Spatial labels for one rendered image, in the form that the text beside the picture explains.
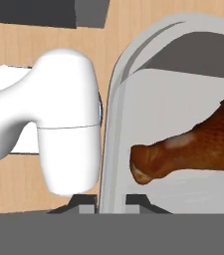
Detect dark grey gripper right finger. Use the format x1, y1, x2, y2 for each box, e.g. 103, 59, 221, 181
125, 194, 171, 215

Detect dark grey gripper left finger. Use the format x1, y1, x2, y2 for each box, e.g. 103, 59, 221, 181
46, 194, 99, 215

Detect pale grey meat container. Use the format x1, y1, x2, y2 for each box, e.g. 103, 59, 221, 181
98, 13, 224, 215

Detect brown chicken drumstick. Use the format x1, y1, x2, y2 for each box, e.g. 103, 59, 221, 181
129, 92, 224, 186

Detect white rounded appliance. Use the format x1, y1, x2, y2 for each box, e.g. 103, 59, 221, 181
0, 48, 105, 197

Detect dark grey box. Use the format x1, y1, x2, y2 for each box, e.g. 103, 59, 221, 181
0, 0, 112, 30

